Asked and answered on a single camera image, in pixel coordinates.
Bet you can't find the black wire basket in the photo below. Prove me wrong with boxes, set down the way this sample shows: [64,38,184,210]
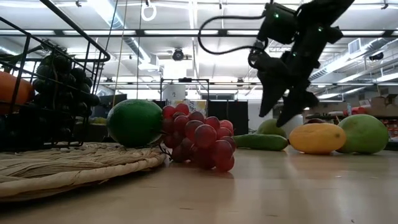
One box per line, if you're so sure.
[0,0,111,153]

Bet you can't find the green mango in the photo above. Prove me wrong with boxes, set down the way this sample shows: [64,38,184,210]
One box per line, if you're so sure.
[336,113,390,155]

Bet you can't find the shelf with small parts bins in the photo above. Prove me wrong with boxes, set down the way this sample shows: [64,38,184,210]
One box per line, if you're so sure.
[384,118,398,142]

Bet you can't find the white LED light bar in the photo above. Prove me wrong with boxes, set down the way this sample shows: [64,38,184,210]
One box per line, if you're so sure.
[144,29,220,36]
[62,29,137,36]
[340,29,386,36]
[226,29,261,36]

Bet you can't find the black gantry frame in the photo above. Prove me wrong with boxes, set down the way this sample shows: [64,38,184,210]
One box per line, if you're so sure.
[159,77,210,103]

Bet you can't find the cardboard box stack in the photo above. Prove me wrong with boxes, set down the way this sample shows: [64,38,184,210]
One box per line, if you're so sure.
[365,94,398,118]

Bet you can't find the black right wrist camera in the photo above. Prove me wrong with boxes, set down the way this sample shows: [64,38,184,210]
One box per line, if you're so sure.
[257,2,298,45]

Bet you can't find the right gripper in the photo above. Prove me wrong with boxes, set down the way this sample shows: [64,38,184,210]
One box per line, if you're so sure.
[257,21,343,128]

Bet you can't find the black partition panel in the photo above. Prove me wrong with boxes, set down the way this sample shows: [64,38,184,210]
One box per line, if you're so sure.
[207,99,249,136]

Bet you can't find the round black ceiling fixture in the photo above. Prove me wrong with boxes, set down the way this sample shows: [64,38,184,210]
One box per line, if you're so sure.
[172,48,185,62]

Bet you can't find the round woven placemat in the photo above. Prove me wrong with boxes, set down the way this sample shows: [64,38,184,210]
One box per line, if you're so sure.
[0,142,167,203]

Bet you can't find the large green lime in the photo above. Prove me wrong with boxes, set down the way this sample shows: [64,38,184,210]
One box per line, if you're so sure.
[106,98,164,148]

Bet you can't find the yellow mango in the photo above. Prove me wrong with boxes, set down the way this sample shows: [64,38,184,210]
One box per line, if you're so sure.
[288,122,347,156]

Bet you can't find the green pear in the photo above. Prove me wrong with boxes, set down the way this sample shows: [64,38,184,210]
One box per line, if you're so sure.
[255,118,289,139]

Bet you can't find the red grape bunch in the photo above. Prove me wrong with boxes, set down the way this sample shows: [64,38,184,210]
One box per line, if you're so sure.
[160,103,237,173]

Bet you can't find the black grape bunch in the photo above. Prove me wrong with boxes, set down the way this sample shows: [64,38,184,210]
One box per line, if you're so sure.
[30,54,102,149]

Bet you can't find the green cucumber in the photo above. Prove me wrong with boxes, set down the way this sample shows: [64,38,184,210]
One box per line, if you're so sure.
[233,133,289,152]

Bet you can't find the white hanging ring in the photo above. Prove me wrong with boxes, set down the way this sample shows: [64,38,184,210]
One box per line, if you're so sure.
[140,0,158,22]

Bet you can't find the orange tangerine bunch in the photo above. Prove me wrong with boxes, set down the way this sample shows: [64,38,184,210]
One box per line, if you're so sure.
[0,70,35,115]

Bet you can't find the black hanging camera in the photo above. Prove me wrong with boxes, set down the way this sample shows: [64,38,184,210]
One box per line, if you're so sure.
[248,46,265,69]

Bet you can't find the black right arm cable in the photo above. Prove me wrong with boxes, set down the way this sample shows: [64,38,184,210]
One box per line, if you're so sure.
[197,14,268,56]

